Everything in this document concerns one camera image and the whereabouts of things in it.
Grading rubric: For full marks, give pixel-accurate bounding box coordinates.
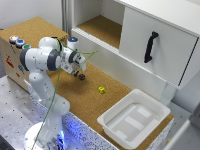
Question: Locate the wooden drawer box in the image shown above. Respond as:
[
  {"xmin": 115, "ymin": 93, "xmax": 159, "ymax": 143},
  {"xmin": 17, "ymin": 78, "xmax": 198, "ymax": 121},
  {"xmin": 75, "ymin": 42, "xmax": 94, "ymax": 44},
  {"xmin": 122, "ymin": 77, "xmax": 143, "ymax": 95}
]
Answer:
[{"xmin": 0, "ymin": 16, "xmax": 70, "ymax": 93}]

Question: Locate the white plastic box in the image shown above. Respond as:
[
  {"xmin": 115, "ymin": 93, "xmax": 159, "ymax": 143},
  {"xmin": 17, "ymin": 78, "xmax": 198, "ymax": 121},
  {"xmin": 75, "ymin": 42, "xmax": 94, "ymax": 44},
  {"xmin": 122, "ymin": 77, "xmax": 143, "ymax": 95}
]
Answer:
[{"xmin": 96, "ymin": 88, "xmax": 172, "ymax": 150}]

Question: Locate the green cable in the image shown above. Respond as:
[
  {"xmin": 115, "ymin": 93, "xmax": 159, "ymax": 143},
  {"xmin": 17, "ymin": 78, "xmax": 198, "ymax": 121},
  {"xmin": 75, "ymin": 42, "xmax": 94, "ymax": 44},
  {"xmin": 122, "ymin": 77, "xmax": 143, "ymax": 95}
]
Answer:
[{"xmin": 31, "ymin": 37, "xmax": 100, "ymax": 150}]

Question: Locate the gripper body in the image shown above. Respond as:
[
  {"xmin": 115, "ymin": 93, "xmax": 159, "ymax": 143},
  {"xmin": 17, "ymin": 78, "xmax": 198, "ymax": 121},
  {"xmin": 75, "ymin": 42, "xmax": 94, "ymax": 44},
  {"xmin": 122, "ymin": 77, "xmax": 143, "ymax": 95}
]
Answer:
[{"xmin": 71, "ymin": 53, "xmax": 87, "ymax": 73}]

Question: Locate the green button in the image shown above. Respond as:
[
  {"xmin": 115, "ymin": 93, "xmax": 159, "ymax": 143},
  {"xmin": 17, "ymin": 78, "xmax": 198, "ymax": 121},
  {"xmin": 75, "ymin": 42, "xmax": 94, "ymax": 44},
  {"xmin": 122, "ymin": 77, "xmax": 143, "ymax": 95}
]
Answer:
[{"xmin": 21, "ymin": 43, "xmax": 32, "ymax": 52}]

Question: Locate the blue button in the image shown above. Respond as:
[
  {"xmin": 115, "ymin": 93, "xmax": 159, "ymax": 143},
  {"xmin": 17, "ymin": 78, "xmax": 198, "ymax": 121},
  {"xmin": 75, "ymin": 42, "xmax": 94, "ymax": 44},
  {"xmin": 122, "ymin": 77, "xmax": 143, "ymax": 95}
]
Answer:
[{"xmin": 15, "ymin": 38, "xmax": 26, "ymax": 48}]

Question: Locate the black door handle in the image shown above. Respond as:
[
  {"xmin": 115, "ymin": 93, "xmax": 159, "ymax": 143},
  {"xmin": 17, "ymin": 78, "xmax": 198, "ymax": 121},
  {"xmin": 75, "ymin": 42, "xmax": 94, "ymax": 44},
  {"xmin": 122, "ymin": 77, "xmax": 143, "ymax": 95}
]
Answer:
[{"xmin": 143, "ymin": 31, "xmax": 160, "ymax": 64}]

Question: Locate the red button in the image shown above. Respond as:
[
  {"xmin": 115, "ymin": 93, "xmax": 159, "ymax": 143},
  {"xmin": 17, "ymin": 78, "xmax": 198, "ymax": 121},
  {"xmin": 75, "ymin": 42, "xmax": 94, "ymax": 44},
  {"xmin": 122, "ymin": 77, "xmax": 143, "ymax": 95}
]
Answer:
[{"xmin": 8, "ymin": 35, "xmax": 19, "ymax": 44}]

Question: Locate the yellow block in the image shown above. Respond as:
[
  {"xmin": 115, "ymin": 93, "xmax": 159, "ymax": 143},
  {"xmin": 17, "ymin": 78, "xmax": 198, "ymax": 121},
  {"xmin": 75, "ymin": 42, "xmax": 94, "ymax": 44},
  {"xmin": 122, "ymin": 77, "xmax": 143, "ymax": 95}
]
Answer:
[{"xmin": 97, "ymin": 86, "xmax": 106, "ymax": 95}]

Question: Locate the white cabinet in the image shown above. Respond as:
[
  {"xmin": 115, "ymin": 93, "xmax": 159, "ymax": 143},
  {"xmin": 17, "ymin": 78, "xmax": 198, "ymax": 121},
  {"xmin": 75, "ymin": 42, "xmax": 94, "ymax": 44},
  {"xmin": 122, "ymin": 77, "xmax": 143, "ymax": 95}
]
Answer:
[{"xmin": 65, "ymin": 0, "xmax": 200, "ymax": 107}]

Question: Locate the white sliding door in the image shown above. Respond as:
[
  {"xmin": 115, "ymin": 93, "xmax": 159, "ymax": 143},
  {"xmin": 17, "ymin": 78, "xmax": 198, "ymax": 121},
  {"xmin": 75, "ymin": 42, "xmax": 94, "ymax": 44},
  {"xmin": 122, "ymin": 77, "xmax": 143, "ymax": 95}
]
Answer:
[{"xmin": 118, "ymin": 5, "xmax": 199, "ymax": 87}]

